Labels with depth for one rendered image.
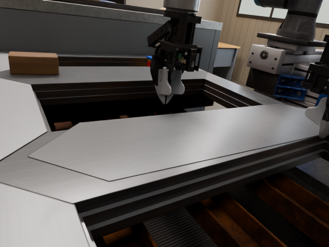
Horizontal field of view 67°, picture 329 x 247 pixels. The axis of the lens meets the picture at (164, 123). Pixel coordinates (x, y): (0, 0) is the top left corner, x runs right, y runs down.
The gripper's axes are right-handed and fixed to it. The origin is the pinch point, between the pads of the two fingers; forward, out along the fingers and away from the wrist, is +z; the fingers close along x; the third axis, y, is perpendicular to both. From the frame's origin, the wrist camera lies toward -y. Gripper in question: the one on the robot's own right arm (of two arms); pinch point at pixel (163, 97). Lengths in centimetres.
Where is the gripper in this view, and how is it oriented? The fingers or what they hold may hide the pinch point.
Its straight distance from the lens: 62.5
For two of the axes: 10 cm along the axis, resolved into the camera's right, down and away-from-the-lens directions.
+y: 5.1, 4.2, -7.5
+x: 8.5, -1.2, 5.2
